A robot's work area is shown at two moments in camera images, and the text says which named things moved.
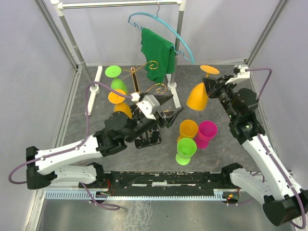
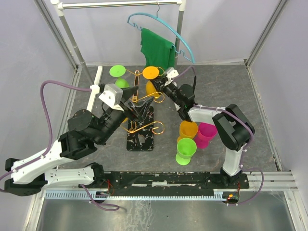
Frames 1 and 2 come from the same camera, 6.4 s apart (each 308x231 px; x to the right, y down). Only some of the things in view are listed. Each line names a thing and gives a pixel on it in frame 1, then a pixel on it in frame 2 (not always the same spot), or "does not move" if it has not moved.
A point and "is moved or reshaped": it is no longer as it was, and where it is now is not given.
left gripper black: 168,121 to 140,108
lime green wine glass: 114,71 is moved or reshaped
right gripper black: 213,85 to 160,82
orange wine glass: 198,99 to 151,72
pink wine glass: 207,129 does not move
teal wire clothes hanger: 156,18 does not move
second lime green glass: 186,147 does not move
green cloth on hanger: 159,54 does not move
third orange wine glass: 188,129 does not move
